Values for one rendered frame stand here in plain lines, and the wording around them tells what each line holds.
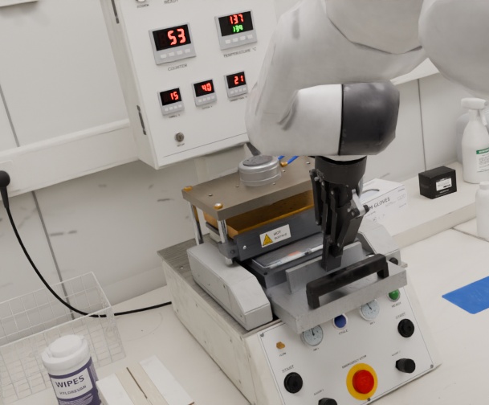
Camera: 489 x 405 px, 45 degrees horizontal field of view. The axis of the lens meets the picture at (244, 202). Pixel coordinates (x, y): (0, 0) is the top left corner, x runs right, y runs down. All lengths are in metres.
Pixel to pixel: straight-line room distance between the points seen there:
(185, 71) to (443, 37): 0.89
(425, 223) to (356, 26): 1.21
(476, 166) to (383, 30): 1.44
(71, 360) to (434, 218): 1.00
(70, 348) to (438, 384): 0.67
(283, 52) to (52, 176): 0.98
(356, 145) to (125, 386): 0.63
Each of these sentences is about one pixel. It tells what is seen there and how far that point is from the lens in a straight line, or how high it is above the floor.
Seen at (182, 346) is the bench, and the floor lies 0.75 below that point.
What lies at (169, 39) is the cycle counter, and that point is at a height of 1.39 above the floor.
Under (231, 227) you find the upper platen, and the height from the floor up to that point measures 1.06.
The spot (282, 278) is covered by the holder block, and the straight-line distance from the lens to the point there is 1.03.
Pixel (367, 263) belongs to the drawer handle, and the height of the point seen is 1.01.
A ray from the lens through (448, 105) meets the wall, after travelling 2.07.
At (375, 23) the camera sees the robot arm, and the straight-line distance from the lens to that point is 0.45.
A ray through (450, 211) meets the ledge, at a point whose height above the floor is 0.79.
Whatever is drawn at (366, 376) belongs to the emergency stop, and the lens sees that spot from 1.08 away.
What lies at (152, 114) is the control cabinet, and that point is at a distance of 1.18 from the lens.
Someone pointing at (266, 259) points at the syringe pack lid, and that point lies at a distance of 1.05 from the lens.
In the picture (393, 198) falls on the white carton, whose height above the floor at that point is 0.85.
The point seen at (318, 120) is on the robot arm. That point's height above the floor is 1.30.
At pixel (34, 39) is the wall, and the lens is 1.47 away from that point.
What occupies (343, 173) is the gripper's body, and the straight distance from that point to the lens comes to 0.85.
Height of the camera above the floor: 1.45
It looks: 19 degrees down
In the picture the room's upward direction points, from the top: 11 degrees counter-clockwise
